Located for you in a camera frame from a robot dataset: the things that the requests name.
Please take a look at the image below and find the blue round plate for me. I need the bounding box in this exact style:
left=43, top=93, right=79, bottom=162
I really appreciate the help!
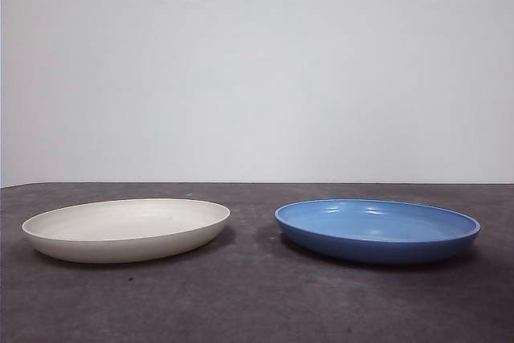
left=274, top=198, right=481, bottom=267

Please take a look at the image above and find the white round plate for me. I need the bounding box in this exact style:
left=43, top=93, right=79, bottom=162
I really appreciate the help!
left=22, top=197, right=233, bottom=264

